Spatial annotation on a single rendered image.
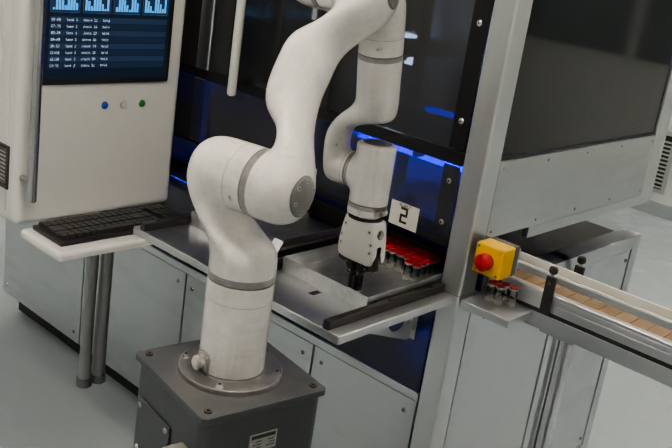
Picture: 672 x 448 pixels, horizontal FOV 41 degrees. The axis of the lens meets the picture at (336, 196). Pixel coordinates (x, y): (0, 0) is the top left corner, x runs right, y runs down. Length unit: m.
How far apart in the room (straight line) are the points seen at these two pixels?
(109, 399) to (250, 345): 1.70
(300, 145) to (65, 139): 1.09
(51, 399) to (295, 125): 1.96
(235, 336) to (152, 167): 1.15
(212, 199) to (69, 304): 1.92
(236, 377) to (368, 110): 0.59
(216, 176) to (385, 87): 0.44
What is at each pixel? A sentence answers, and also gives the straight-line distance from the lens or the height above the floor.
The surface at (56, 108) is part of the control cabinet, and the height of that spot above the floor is 1.11.
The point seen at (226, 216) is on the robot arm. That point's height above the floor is 1.15.
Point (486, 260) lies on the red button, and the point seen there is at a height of 1.01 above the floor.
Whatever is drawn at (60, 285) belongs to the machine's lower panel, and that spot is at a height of 0.27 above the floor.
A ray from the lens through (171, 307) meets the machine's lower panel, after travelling 2.90.
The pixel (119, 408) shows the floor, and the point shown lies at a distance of 3.21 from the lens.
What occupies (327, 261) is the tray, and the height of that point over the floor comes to 0.88.
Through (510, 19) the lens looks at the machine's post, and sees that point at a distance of 1.97.
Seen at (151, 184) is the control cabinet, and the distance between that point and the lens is 2.67.
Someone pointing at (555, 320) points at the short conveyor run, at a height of 0.88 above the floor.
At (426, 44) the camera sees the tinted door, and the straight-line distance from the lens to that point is 2.10.
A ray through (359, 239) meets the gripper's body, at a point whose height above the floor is 1.03.
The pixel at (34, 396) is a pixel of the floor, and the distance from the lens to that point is 3.28.
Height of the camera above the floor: 1.66
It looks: 17 degrees down
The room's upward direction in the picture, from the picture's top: 8 degrees clockwise
